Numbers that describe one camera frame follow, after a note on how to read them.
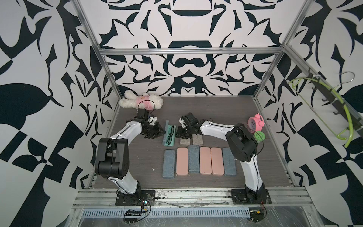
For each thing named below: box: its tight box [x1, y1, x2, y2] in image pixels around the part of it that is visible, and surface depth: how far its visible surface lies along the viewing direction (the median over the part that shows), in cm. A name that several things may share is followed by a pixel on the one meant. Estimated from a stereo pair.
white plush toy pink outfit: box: [119, 90, 164, 111], surface depth 107 cm
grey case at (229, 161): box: [222, 147, 237, 176], surface depth 83 cm
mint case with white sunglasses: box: [188, 145, 200, 174], surface depth 86 cm
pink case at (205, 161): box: [199, 147, 212, 175], surface depth 87 cm
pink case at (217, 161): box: [210, 147, 225, 176], surface depth 85 cm
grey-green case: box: [162, 119, 176, 147], surface depth 97 cm
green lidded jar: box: [253, 130, 266, 143], surface depth 94 cm
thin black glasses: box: [165, 125, 175, 146], surface depth 98 cm
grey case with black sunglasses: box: [179, 138, 191, 147], surface depth 93 cm
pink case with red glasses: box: [175, 147, 189, 176], surface depth 85 cm
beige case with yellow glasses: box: [191, 133, 204, 146], surface depth 94 cm
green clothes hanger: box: [287, 77, 355, 149], surface depth 59 cm
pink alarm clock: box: [247, 113, 265, 133], surface depth 96 cm
